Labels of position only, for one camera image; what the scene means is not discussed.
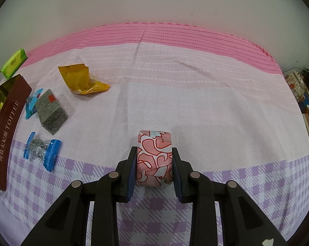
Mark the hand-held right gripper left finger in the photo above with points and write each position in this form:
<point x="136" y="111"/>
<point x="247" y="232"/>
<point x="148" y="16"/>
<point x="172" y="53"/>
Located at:
<point x="132" y="174"/>

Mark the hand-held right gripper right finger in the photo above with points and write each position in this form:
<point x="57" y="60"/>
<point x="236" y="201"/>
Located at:
<point x="177" y="176"/>

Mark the pink patterned candy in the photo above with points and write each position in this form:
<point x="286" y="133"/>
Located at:
<point x="154" y="158"/>

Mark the clear candy with blue ends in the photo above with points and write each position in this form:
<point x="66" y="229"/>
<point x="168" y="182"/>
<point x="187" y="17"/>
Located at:
<point x="51" y="156"/>

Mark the grey speckled snack block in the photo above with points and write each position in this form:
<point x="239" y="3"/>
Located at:
<point x="51" y="112"/>

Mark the yellow snack packet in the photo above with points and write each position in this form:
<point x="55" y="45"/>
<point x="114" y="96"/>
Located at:
<point x="77" y="79"/>

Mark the blue dark candy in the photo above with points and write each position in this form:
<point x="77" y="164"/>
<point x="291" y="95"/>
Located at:
<point x="30" y="105"/>

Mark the maroon and gold tin box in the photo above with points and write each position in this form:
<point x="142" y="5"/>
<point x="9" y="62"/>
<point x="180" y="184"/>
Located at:
<point x="8" y="123"/>

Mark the pink and purple checked bedsheet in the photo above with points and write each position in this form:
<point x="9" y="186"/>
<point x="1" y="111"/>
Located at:
<point x="195" y="94"/>

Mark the green tissue pack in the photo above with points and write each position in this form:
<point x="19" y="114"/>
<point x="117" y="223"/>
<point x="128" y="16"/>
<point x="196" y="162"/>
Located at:
<point x="13" y="62"/>

